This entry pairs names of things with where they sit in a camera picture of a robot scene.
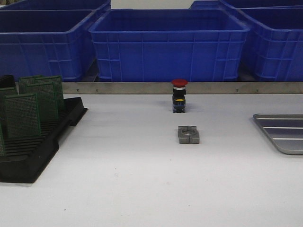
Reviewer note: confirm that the black slotted board rack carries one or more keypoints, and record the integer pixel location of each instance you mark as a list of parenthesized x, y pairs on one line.
[(26, 158)]

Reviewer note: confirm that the grey metal clamp block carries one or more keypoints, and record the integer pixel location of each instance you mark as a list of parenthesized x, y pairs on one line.
[(188, 135)]

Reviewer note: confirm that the rear green rack board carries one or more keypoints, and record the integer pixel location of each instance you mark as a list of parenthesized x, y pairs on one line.
[(56, 80)]

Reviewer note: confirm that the left rear blue crate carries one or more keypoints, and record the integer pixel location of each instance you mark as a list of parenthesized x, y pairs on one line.
[(98, 5)]

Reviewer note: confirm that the green perforated circuit board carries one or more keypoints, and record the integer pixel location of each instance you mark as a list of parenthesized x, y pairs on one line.
[(2, 144)]

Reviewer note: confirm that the left front blue crate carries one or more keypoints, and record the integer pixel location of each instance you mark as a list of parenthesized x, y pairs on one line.
[(48, 43)]

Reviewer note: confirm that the left green rack board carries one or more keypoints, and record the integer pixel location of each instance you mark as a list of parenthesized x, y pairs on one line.
[(3, 92)]

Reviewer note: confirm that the silver metal tray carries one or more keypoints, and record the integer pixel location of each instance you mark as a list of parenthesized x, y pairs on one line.
[(285, 131)]

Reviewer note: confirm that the right rear blue crate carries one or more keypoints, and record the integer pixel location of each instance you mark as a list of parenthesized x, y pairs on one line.
[(244, 4)]

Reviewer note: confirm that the red emergency stop button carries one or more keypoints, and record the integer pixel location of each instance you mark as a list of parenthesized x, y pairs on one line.
[(178, 98)]

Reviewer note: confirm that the right front blue crate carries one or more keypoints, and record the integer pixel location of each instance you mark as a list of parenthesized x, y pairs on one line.
[(273, 50)]

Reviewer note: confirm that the green board in rack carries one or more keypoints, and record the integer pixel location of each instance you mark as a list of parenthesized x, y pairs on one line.
[(47, 104)]

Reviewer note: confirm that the steel table edge rail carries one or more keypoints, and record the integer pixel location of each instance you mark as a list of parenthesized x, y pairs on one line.
[(193, 88)]

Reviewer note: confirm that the centre blue plastic crate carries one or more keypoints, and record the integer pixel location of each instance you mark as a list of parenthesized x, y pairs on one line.
[(157, 45)]

